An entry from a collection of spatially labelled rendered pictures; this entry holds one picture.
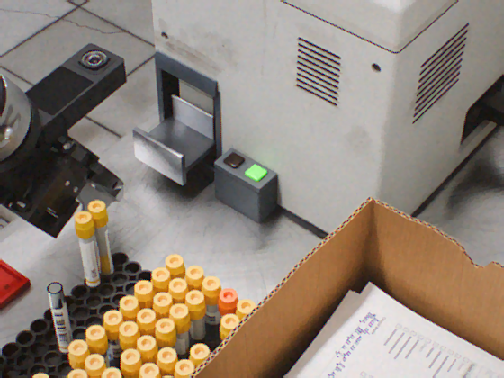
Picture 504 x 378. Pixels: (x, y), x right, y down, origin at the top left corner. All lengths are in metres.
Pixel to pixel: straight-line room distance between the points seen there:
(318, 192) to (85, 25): 1.84
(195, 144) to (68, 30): 1.73
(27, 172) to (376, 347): 0.33
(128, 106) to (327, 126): 1.61
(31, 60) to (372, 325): 1.91
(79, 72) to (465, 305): 0.39
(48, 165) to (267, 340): 0.24
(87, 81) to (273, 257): 0.26
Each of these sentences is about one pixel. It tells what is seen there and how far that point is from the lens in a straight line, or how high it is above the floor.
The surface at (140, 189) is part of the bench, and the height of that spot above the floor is 0.87.
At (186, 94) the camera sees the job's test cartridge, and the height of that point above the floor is 0.95.
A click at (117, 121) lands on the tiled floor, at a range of 2.49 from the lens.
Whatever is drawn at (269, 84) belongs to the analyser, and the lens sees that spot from 0.96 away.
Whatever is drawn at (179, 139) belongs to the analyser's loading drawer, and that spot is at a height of 0.91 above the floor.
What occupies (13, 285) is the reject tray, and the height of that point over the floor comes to 0.88.
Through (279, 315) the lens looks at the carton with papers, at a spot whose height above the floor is 0.99.
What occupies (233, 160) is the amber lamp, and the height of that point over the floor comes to 0.93.
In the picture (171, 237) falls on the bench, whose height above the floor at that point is 0.87.
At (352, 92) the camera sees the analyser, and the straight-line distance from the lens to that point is 0.90.
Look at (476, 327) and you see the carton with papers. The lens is 0.91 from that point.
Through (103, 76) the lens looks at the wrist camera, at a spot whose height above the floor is 1.07.
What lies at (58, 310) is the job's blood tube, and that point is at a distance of 0.89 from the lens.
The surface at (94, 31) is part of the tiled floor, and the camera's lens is 2.77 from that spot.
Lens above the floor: 1.65
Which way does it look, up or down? 46 degrees down
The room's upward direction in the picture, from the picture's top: straight up
